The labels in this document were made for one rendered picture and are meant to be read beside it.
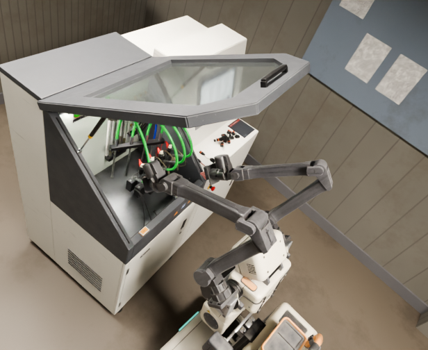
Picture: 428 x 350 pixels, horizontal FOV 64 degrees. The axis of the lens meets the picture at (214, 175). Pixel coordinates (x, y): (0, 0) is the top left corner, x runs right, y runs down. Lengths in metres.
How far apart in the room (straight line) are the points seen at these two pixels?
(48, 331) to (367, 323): 2.50
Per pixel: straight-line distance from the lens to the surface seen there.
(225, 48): 2.26
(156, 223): 1.89
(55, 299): 2.71
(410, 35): 2.84
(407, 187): 3.20
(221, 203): 1.21
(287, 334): 1.90
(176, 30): 2.46
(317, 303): 3.23
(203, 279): 1.44
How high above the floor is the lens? 2.50
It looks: 44 degrees down
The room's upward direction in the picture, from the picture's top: 24 degrees clockwise
